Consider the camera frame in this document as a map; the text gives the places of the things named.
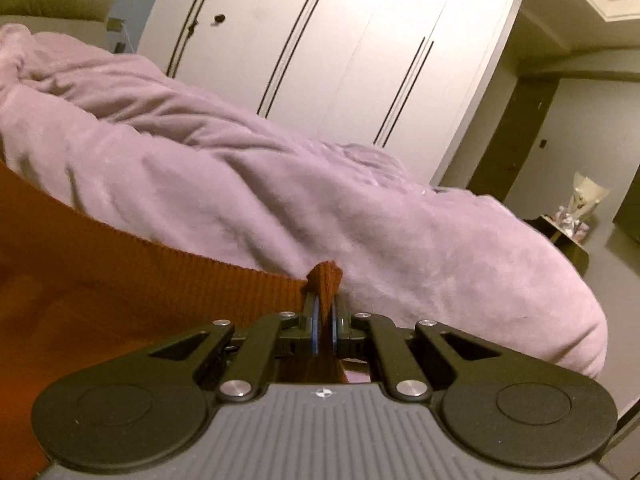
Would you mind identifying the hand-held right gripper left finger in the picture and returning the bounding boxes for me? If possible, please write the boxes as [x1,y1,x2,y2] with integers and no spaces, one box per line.
[149,300,322,404]

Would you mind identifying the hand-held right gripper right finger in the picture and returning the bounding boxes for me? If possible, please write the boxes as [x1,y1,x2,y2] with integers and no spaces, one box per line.
[328,300,502,404]

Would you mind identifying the brown buttoned cardigan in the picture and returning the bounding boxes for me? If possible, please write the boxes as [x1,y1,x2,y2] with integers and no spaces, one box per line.
[0,162,348,473]

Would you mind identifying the purple fleece duvet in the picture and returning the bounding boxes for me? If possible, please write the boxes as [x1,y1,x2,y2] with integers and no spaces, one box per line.
[0,24,609,378]

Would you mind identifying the yellow side table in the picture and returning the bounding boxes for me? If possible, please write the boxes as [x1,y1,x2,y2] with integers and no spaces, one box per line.
[525,214,591,276]

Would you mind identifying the dark wooden door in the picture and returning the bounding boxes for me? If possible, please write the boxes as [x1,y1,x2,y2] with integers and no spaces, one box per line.
[467,79,560,205]

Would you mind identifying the white wardrobe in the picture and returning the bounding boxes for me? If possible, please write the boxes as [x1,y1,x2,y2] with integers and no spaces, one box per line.
[136,0,530,186]

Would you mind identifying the wrapped flower bouquet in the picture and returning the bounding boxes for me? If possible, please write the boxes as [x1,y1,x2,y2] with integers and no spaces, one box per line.
[554,171,612,241]

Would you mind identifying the green padded headboard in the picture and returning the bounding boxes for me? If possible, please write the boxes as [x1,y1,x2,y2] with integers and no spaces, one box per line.
[0,0,122,51]

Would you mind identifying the dark wall screen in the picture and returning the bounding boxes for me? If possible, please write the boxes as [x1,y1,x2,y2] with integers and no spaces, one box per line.
[612,162,640,243]

